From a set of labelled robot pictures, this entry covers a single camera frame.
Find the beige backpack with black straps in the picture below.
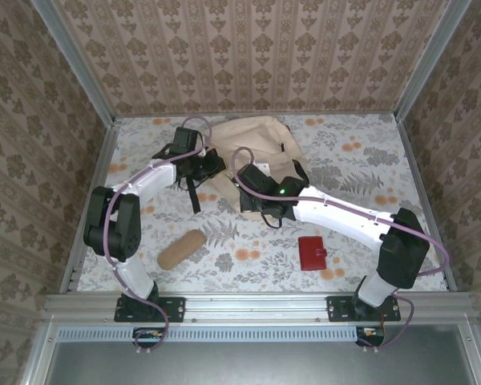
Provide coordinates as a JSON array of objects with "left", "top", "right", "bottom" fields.
[{"left": 178, "top": 115, "right": 310, "bottom": 229}]

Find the red wallet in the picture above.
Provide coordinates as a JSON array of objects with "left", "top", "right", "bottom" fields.
[{"left": 297, "top": 235, "right": 328, "bottom": 272}]

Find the tan glasses case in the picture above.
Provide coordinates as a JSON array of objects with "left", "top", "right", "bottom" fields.
[{"left": 156, "top": 229, "right": 207, "bottom": 269}]

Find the floral patterned table mat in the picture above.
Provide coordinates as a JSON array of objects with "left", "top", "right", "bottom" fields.
[{"left": 76, "top": 113, "right": 450, "bottom": 293}]

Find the grey metal sheet panel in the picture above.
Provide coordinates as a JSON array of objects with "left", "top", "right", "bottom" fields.
[{"left": 43, "top": 340, "right": 472, "bottom": 385}]

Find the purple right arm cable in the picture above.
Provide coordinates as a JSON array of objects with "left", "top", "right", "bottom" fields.
[{"left": 232, "top": 147, "right": 452, "bottom": 353}]

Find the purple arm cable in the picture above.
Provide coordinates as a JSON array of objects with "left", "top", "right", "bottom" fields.
[
  {"left": 232, "top": 147, "right": 452, "bottom": 353},
  {"left": 103, "top": 115, "right": 213, "bottom": 355}
]

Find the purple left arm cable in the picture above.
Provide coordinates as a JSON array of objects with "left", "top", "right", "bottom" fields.
[{"left": 103, "top": 115, "right": 213, "bottom": 355}]

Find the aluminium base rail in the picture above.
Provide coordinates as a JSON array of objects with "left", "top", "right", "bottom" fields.
[{"left": 43, "top": 291, "right": 472, "bottom": 322}]

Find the thin aluminium wall rail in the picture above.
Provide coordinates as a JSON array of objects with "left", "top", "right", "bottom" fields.
[{"left": 114, "top": 111, "right": 398, "bottom": 119}]

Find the aluminium side rail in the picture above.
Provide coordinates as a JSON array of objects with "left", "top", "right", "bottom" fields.
[
  {"left": 396, "top": 115, "right": 458, "bottom": 292},
  {"left": 59, "top": 120, "right": 119, "bottom": 294}
]

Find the grey slotted cable duct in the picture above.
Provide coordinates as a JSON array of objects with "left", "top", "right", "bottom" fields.
[{"left": 58, "top": 325, "right": 358, "bottom": 342}]

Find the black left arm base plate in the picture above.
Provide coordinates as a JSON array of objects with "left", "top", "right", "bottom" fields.
[{"left": 114, "top": 296, "right": 186, "bottom": 323}]

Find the aluminium frame post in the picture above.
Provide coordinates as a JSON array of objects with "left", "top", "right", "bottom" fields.
[
  {"left": 394, "top": 0, "right": 472, "bottom": 121},
  {"left": 30, "top": 0, "right": 117, "bottom": 128}
]

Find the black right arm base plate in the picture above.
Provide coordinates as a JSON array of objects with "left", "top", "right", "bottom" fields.
[{"left": 326, "top": 295, "right": 402, "bottom": 322}]

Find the black cable connector box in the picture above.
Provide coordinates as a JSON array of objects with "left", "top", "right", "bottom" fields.
[
  {"left": 355, "top": 326, "right": 386, "bottom": 347},
  {"left": 132, "top": 326, "right": 165, "bottom": 348}
]

